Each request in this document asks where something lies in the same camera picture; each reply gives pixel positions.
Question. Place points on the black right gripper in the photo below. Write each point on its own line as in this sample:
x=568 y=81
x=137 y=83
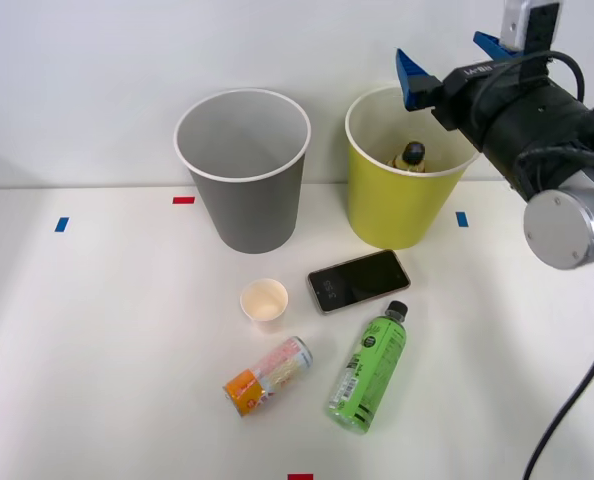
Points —
x=459 y=102

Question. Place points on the silver and black right arm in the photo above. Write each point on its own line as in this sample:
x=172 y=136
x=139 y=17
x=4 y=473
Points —
x=567 y=220

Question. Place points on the yellow bottle with black cap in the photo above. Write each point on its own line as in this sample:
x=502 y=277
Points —
x=413 y=152

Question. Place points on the yellow-green plastic waste bin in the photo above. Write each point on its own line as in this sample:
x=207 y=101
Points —
x=392 y=210

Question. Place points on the black smartphone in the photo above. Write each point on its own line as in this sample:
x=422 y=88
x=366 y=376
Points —
x=359 y=281

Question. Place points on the grey plastic waste bin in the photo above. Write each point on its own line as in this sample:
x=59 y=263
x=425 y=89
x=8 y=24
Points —
x=249 y=210

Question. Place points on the small white paper cup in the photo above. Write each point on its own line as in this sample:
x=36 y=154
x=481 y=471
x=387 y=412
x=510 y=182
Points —
x=264 y=300

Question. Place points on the green label plastic bottle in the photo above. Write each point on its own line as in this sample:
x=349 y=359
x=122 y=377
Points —
x=369 y=367

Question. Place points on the orange and pink drink can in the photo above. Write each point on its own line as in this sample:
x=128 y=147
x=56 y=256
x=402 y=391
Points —
x=269 y=377

